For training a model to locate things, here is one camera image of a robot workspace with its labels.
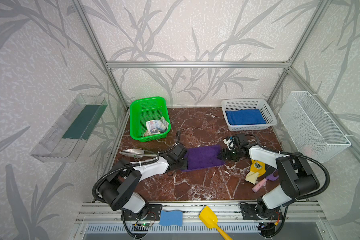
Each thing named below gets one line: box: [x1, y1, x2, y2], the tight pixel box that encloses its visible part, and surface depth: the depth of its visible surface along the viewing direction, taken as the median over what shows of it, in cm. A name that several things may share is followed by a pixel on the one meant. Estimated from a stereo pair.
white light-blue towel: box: [143, 116, 169, 137], surface depth 95 cm
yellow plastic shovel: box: [199, 206, 233, 240], surface depth 72 cm
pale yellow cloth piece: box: [245, 171, 259, 185], surface depth 85 cm
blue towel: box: [225, 109, 267, 126], surface depth 114 cm
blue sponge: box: [159, 209, 183, 227], surface depth 73 cm
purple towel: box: [181, 145, 225, 171], surface depth 93 cm
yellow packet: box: [250, 159, 266, 178], surface depth 86 cm
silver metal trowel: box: [119, 149, 159, 158], surface depth 98 cm
